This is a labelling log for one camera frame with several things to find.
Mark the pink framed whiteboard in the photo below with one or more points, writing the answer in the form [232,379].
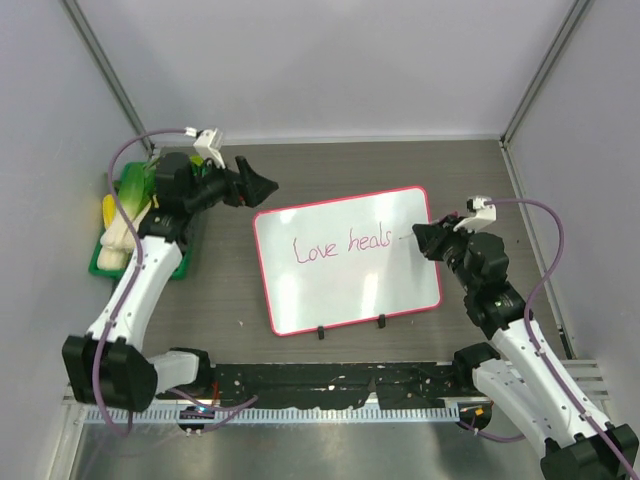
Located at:
[339,262]

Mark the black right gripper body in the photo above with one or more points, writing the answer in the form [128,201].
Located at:
[454,242]

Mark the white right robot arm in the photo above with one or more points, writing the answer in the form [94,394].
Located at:
[516,369]

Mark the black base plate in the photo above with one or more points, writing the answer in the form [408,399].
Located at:
[336,386]

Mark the green white bok choy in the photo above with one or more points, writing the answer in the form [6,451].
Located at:
[134,194]

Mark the green plastic tray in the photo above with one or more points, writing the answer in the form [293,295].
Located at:
[139,236]

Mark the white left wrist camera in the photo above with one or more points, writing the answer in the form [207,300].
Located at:
[207,144]

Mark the yellow toy pepper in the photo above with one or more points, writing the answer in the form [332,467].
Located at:
[109,210]

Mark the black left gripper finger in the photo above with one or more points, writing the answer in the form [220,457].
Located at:
[249,179]
[254,198]

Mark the green white leek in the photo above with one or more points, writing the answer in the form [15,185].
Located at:
[117,250]

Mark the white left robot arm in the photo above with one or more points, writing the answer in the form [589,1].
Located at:
[106,366]

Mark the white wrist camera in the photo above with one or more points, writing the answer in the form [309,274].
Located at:
[482,213]
[207,144]

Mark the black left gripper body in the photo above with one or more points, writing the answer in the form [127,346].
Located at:
[231,192]

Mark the white slotted cable duct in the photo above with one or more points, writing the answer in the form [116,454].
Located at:
[181,413]

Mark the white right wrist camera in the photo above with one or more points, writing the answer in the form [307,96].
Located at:
[482,213]

